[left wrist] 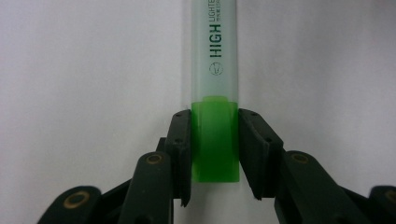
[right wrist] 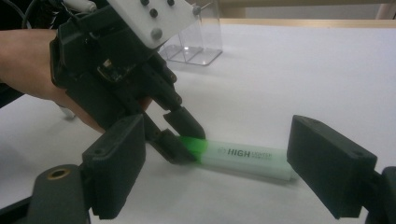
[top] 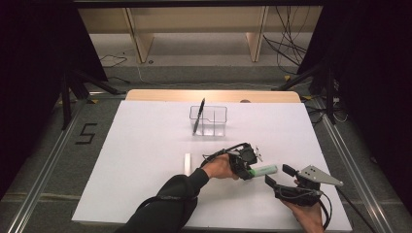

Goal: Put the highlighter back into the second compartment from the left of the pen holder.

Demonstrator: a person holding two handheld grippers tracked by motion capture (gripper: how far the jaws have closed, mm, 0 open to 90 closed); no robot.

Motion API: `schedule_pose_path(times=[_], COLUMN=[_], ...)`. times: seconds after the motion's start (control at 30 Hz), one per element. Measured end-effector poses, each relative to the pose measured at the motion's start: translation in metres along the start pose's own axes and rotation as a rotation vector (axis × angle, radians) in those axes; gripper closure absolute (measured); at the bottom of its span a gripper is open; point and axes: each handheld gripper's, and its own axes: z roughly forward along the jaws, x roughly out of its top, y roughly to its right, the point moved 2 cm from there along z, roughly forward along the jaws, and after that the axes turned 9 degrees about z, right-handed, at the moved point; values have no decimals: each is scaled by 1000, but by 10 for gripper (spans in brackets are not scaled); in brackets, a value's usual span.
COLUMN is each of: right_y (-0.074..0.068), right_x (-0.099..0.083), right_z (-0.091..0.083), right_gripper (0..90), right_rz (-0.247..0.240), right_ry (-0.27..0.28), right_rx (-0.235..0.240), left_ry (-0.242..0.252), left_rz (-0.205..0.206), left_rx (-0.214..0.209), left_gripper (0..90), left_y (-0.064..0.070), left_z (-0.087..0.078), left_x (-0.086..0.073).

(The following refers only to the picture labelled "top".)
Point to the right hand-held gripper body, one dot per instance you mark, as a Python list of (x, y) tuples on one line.
[(298, 194)]

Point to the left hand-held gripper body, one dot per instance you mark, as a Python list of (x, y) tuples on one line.
[(241, 161)]

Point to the green highlighter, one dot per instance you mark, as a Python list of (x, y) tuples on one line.
[(267, 169)]

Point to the clear plastic pen organizer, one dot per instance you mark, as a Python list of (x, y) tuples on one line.
[(220, 130)]

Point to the white eraser stick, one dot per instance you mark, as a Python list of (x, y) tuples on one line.
[(187, 161)]

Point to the black pen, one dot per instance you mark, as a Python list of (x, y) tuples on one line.
[(198, 119)]

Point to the person's left hand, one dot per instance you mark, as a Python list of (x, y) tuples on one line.
[(220, 168)]

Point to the person's right hand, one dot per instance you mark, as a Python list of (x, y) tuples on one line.
[(309, 218)]

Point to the yellow tape piece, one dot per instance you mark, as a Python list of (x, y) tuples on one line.
[(94, 101), (307, 97), (287, 77)]

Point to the light wooden table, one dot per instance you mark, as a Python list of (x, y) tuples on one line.
[(194, 95)]

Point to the black tripod stand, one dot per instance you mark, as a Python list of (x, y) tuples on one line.
[(329, 97), (66, 103)]

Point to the black curtain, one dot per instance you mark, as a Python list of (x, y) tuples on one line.
[(32, 81), (372, 81)]

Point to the beige wooden shelf unit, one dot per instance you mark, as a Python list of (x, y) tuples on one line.
[(142, 42)]

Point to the metal floor rail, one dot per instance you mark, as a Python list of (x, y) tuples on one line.
[(353, 168), (42, 181)]

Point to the black frame bar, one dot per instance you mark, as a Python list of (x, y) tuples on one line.
[(194, 3)]

